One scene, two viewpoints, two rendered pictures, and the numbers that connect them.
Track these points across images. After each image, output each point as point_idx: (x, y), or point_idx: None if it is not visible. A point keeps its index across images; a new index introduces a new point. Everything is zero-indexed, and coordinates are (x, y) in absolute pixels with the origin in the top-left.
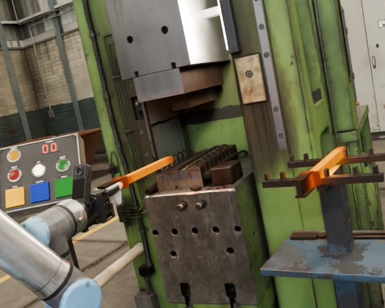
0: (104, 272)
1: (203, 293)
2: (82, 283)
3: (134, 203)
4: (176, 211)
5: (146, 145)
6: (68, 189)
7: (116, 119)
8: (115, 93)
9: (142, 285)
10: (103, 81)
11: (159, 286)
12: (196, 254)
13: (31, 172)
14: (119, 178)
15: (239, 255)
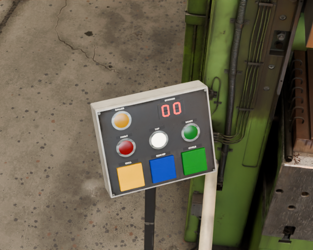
0: (209, 223)
1: (309, 234)
2: None
3: (227, 131)
4: None
5: (271, 81)
6: (200, 165)
7: (240, 47)
8: (254, 21)
9: (198, 189)
10: (245, 7)
11: (221, 192)
12: None
13: (148, 142)
14: None
15: None
